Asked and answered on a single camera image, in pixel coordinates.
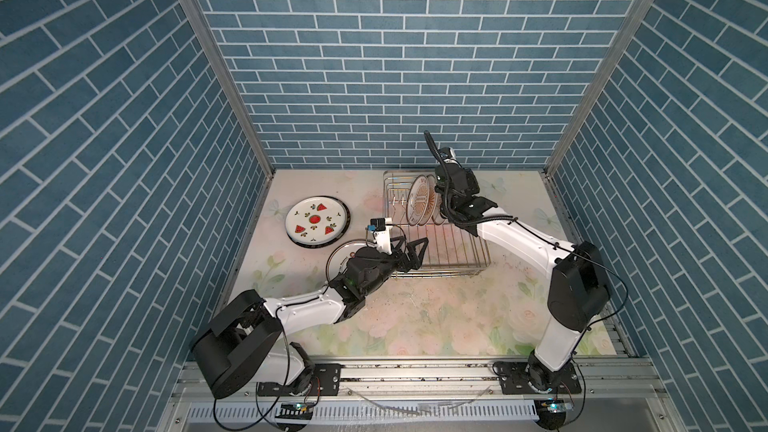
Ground silver wire dish rack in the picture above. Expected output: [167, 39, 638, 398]
[384, 170, 491, 277]

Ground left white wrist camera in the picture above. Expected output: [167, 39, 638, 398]
[367, 218, 393, 255]

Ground right green circuit board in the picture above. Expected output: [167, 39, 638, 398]
[534, 399, 573, 423]

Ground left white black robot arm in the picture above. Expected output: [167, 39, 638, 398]
[190, 236, 429, 399]

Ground red rim white plate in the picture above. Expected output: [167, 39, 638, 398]
[406, 174, 437, 226]

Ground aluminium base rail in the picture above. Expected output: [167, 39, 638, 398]
[159, 356, 683, 431]

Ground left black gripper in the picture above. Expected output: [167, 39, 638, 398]
[359, 235, 428, 299]

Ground dark patterned rim plate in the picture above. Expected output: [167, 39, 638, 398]
[285, 194, 353, 250]

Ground left green circuit board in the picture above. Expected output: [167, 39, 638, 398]
[275, 403, 315, 422]

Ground green circuit board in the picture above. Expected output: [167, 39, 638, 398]
[275, 403, 315, 422]
[534, 399, 573, 423]

